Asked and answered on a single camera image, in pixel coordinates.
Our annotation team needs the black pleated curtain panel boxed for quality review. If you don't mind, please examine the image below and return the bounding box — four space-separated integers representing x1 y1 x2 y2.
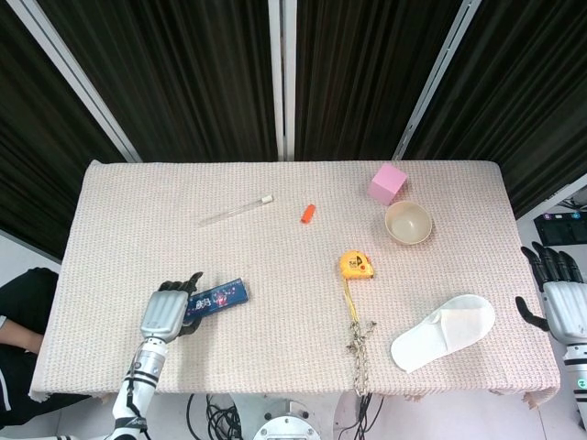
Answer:
36 0 279 162
0 0 125 258
405 0 587 219
295 0 464 161

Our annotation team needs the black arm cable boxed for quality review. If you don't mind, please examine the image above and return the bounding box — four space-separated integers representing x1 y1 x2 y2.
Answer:
123 352 150 440

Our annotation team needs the yellow tape measure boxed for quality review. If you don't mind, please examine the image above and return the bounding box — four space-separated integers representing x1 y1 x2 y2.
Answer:
338 248 376 327

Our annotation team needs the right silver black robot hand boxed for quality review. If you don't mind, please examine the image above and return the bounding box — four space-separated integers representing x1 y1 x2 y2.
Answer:
515 244 587 343

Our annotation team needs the silver robot base column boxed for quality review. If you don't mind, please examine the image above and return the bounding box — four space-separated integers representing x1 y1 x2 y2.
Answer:
228 393 363 440

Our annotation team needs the beige round bowl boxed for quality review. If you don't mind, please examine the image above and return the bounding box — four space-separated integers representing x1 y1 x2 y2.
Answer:
383 200 434 248

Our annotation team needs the blue glasses case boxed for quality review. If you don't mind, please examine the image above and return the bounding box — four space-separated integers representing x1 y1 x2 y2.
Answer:
185 277 251 323

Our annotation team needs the clear glass test tube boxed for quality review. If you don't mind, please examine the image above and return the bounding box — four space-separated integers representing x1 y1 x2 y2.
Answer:
197 194 275 227

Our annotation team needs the white metal frame post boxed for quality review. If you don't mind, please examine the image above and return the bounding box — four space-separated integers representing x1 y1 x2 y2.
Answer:
515 173 587 222
8 0 141 162
393 0 482 160
268 0 297 160

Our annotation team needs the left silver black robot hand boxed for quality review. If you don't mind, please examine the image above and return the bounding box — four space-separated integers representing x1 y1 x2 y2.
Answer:
139 271 205 343

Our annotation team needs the pink woven tablecloth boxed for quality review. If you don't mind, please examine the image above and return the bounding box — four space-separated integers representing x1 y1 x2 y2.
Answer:
28 159 563 409

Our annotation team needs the black cable bundle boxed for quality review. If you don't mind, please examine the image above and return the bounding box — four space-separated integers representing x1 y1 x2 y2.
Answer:
185 392 244 440
338 392 386 440

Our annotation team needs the pink foam cube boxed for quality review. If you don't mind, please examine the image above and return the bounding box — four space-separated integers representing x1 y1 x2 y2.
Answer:
367 161 409 206

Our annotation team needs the person in black clothes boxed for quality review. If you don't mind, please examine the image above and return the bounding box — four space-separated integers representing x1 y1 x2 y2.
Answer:
0 267 95 416

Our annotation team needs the braided beige black rope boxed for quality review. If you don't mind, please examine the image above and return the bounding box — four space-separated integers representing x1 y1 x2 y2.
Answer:
346 319 378 396

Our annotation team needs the white disposable slipper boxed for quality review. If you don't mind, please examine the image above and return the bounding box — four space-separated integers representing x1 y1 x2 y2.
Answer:
390 293 497 374

